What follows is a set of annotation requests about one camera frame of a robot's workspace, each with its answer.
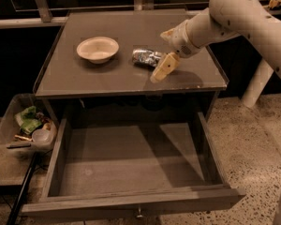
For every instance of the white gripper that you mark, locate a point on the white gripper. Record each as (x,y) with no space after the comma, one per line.
(182,42)

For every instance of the silver redbull can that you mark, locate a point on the silver redbull can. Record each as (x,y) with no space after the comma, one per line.
(146,57)

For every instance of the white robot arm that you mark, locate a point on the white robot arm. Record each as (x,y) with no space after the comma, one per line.
(257,167)

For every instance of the open grey top drawer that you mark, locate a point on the open grey top drawer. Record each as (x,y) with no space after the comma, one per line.
(107,169)

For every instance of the metal drawer knob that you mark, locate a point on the metal drawer knob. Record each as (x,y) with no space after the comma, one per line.
(139,214)

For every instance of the metal railing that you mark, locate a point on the metal railing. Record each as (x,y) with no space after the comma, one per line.
(37,10)

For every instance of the white paper bowl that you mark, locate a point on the white paper bowl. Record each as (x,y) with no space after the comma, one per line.
(98,50)

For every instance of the grey wooden cabinet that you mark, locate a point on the grey wooden cabinet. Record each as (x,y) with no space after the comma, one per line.
(66,75)

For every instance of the small clear plastic cup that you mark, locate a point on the small clear plastic cup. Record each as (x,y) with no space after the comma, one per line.
(40,135)

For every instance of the green snack bag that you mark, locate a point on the green snack bag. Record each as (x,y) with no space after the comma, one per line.
(27,120)

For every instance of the clear plastic bin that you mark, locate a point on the clear plastic bin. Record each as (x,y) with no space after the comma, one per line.
(13,140)

